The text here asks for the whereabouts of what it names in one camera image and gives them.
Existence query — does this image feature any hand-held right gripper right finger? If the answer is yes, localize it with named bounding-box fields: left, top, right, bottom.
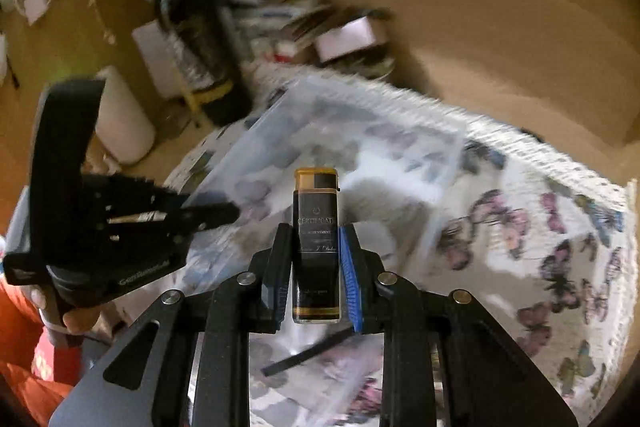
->
left=339, top=223, right=579, bottom=427

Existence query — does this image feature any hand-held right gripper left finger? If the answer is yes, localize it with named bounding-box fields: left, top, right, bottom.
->
left=47, top=223, right=294, bottom=427

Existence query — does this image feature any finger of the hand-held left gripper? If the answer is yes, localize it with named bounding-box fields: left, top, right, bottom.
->
left=179, top=201, right=241, bottom=235

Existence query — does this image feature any black gold labelled box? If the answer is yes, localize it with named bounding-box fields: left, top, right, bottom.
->
left=291, top=167, right=344, bottom=326

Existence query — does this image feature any clear plastic storage box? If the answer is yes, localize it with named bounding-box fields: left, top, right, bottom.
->
left=182, top=74, right=468, bottom=303

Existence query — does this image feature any person's left hand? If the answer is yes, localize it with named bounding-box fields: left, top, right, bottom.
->
left=27, top=284, right=111, bottom=336

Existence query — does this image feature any black flat strip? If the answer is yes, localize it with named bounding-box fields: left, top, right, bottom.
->
left=262, top=327, right=354, bottom=378

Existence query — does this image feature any white cylindrical container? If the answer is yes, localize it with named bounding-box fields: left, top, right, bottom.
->
left=96, top=66, right=157, bottom=166

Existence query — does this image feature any white flat box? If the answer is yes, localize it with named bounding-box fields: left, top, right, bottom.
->
left=131, top=20, right=187, bottom=101

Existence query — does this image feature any orange clothing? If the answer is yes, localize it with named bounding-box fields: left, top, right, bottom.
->
left=0, top=279, right=77, bottom=427

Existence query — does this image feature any dark wine bottle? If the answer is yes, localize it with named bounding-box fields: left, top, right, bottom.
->
left=144, top=0, right=252, bottom=124

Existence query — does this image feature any butterfly printed blanket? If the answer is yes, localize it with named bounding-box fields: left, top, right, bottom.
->
left=165, top=74, right=632, bottom=427

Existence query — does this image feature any pile of books and papers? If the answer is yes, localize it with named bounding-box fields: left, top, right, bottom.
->
left=200, top=0, right=398, bottom=80

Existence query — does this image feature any small white open box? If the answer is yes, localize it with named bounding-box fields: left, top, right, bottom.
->
left=314, top=16, right=387, bottom=64

